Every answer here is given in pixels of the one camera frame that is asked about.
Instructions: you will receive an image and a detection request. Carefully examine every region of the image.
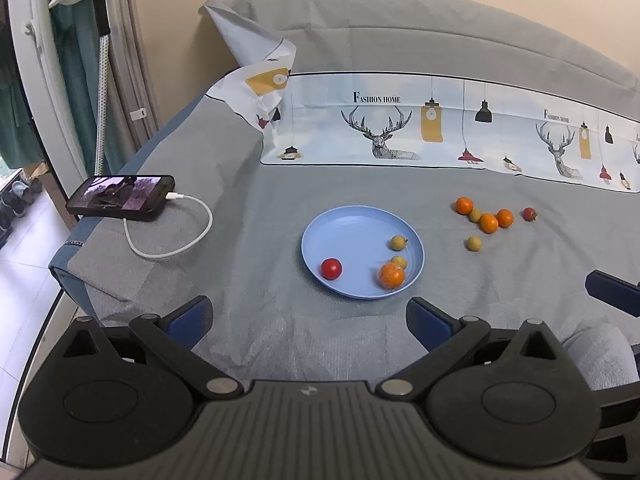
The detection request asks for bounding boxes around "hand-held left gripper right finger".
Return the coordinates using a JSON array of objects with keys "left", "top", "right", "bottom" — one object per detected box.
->
[{"left": 375, "top": 296, "right": 576, "bottom": 402}]

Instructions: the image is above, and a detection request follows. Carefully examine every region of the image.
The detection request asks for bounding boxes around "row of shoes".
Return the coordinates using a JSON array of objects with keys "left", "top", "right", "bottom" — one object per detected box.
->
[{"left": 0, "top": 172, "right": 47, "bottom": 248}]

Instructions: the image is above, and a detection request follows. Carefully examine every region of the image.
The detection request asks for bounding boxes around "white door frame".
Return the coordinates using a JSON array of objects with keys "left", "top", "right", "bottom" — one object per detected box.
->
[{"left": 7, "top": 0, "right": 76, "bottom": 206}]

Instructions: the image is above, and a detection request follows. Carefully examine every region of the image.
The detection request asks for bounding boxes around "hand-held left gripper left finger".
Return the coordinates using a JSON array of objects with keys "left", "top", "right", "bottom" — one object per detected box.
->
[{"left": 62, "top": 296, "right": 246, "bottom": 402}]

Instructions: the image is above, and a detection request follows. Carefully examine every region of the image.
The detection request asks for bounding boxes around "grey bed sheet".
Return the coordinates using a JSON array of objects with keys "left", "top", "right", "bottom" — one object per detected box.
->
[{"left": 48, "top": 95, "right": 640, "bottom": 480}]

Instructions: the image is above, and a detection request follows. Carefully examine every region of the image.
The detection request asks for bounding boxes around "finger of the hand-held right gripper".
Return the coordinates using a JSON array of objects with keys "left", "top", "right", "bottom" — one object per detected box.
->
[
  {"left": 585, "top": 387, "right": 640, "bottom": 476},
  {"left": 585, "top": 270, "right": 640, "bottom": 317}
]

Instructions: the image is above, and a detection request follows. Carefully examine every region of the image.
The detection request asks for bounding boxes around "white charging cable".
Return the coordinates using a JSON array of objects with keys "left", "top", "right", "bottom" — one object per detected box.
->
[{"left": 124, "top": 191, "right": 213, "bottom": 260}]

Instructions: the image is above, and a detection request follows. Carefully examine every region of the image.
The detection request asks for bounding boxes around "blue plate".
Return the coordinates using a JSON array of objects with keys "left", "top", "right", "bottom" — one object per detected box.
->
[{"left": 300, "top": 205, "right": 425, "bottom": 301}]

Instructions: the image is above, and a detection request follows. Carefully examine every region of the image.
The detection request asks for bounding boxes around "black smartphone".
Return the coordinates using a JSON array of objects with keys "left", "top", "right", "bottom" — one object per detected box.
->
[{"left": 66, "top": 174, "right": 176, "bottom": 223}]

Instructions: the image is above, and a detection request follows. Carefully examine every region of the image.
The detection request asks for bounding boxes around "grey fuzzy cloth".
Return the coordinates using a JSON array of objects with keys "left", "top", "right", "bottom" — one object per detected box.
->
[{"left": 561, "top": 322, "right": 640, "bottom": 393}]

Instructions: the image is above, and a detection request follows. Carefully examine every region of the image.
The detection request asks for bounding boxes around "plastic orange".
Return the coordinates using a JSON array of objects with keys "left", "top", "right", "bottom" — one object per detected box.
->
[{"left": 376, "top": 261, "right": 406, "bottom": 291}]

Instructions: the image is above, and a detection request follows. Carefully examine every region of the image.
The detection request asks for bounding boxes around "grey folded quilt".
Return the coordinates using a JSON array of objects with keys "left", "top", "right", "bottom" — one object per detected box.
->
[{"left": 220, "top": 0, "right": 640, "bottom": 126}]

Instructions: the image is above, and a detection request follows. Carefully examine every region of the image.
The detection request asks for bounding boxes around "deer print cloth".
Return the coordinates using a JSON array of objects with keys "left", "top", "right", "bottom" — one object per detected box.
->
[{"left": 200, "top": 0, "right": 640, "bottom": 192}]

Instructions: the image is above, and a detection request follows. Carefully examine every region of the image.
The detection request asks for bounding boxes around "braided steamer hose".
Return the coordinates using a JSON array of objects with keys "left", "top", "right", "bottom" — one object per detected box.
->
[{"left": 93, "top": 34, "right": 113, "bottom": 177}]

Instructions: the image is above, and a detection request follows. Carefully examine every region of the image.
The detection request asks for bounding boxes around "white clothes rack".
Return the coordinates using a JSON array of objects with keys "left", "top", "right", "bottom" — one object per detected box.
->
[{"left": 102, "top": 0, "right": 163, "bottom": 153}]

